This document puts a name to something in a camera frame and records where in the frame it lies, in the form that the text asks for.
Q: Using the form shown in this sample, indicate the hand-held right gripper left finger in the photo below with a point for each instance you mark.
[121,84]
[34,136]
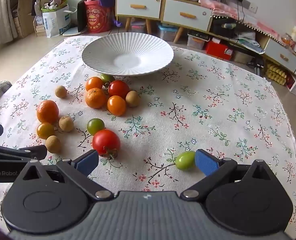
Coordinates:
[87,161]

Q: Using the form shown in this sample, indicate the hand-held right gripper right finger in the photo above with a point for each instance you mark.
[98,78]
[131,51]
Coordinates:
[206,161]

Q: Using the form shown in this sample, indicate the light green tomato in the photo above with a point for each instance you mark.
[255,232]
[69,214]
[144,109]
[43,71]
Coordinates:
[185,160]

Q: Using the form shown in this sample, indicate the yellow orange tomato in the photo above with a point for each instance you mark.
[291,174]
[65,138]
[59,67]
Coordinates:
[45,130]

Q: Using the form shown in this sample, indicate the dark green tomato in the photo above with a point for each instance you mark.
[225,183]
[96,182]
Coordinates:
[95,126]

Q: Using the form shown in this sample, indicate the mandarin orange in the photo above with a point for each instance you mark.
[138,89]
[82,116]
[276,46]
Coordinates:
[47,111]
[95,98]

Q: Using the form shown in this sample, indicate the green tomato with red blush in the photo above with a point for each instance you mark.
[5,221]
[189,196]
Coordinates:
[105,77]

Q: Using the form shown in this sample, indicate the white ribbed plate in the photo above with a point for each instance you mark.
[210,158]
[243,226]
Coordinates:
[100,52]

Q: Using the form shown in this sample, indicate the floral tablecloth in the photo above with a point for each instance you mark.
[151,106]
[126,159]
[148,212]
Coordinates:
[213,92]

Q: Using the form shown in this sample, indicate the yellow bottle pack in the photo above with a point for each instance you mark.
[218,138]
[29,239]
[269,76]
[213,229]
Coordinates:
[275,74]

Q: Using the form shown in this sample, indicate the red flat box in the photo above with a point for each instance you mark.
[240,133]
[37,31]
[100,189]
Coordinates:
[218,50]

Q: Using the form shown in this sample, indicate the white curtain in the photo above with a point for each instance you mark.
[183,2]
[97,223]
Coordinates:
[6,7]

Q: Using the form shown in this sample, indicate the white bathroom scale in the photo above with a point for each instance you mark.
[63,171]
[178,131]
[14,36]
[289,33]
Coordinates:
[71,32]

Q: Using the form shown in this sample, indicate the wooden bookshelf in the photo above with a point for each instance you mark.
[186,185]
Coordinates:
[27,10]

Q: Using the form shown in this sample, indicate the white shopping bag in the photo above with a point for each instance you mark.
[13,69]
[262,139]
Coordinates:
[56,21]

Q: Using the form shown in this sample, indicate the low cabinet with grey drawers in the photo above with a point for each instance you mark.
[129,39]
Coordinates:
[283,56]

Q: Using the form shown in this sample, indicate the blue lid storage bin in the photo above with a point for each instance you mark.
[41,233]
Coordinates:
[167,33]

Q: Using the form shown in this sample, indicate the stuffed toys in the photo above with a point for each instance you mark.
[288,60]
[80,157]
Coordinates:
[52,3]

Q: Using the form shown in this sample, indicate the small purple floor toy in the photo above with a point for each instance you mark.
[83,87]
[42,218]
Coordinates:
[117,23]

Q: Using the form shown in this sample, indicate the black flat panel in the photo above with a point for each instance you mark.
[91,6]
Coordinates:
[81,16]

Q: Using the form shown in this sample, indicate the small clear storage bin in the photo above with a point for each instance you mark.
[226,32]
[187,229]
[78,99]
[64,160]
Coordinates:
[138,27]

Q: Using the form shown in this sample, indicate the red printed bucket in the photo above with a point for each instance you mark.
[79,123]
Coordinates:
[97,17]

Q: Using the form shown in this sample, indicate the short yellow white cabinet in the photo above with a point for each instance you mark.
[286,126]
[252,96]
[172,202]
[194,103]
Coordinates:
[188,15]

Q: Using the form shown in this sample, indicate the pink cloth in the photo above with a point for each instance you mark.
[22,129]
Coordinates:
[220,6]

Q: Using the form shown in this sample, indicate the tall yellow white cabinet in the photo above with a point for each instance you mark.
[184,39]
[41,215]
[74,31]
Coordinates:
[137,6]

